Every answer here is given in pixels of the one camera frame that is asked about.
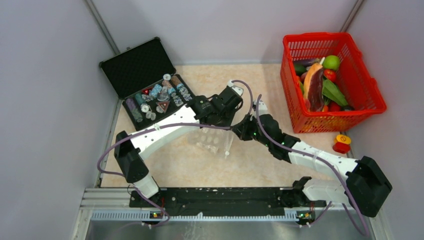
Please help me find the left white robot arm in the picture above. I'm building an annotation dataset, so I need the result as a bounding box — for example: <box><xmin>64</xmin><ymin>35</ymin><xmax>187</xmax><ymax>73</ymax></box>
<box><xmin>114</xmin><ymin>85</ymin><xmax>244</xmax><ymax>207</ymax></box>

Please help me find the clear zip top bag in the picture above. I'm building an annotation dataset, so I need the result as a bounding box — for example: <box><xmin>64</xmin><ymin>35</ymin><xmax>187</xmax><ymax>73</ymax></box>
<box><xmin>187</xmin><ymin>127</ymin><xmax>234</xmax><ymax>159</ymax></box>

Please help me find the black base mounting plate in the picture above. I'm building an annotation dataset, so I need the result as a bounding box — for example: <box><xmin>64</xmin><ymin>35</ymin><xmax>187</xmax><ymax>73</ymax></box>
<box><xmin>150</xmin><ymin>187</ymin><xmax>327</xmax><ymax>217</ymax></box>

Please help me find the red toy tomato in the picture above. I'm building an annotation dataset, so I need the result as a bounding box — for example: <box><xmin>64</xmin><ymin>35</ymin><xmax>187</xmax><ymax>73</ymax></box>
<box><xmin>323</xmin><ymin>69</ymin><xmax>337</xmax><ymax>83</ymax></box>

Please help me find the green toy apple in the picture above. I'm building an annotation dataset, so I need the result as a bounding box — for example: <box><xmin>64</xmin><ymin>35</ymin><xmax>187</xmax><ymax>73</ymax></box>
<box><xmin>322</xmin><ymin>55</ymin><xmax>341</xmax><ymax>71</ymax></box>

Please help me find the aluminium frame rail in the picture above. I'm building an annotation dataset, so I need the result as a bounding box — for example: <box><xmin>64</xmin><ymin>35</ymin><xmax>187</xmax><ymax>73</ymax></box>
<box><xmin>71</xmin><ymin>187</ymin><xmax>382</xmax><ymax>222</ymax></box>

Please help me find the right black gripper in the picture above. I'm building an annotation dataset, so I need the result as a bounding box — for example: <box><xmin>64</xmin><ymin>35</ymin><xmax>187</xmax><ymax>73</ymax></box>
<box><xmin>232</xmin><ymin>114</ymin><xmax>272</xmax><ymax>148</ymax></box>

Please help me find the black poker chip case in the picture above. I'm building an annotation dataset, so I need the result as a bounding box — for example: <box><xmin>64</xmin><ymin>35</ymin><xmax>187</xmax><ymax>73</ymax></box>
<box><xmin>99</xmin><ymin>37</ymin><xmax>195</xmax><ymax>131</ymax></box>

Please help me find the purple toy eggplant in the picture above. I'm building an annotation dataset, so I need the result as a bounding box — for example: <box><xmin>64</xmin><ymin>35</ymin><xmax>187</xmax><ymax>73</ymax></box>
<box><xmin>293</xmin><ymin>58</ymin><xmax>321</xmax><ymax>68</ymax></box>

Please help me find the green toy leaf vegetable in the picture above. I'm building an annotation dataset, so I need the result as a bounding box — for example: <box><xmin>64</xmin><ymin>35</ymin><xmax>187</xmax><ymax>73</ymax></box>
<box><xmin>322</xmin><ymin>79</ymin><xmax>349</xmax><ymax>107</ymax></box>

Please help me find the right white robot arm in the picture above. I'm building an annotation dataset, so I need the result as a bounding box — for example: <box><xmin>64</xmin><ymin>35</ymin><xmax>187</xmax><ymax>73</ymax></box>
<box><xmin>232</xmin><ymin>114</ymin><xmax>393</xmax><ymax>218</ymax></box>

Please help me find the red plastic basket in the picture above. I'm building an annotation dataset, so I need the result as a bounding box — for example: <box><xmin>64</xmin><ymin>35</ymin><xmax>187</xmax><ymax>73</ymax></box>
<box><xmin>280</xmin><ymin>32</ymin><xmax>387</xmax><ymax>133</ymax></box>

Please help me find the red yellow emergency button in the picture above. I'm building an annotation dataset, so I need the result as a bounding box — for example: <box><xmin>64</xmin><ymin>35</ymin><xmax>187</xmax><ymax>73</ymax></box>
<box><xmin>332</xmin><ymin>134</ymin><xmax>352</xmax><ymax>154</ymax></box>

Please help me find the toy ham slice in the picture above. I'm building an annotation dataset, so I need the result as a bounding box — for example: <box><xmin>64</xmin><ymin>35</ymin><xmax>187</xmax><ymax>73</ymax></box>
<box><xmin>303</xmin><ymin>63</ymin><xmax>325</xmax><ymax>112</ymax></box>

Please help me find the dark green toy vegetable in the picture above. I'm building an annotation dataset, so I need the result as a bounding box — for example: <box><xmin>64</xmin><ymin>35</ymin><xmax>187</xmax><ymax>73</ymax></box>
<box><xmin>293</xmin><ymin>63</ymin><xmax>307</xmax><ymax>77</ymax></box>

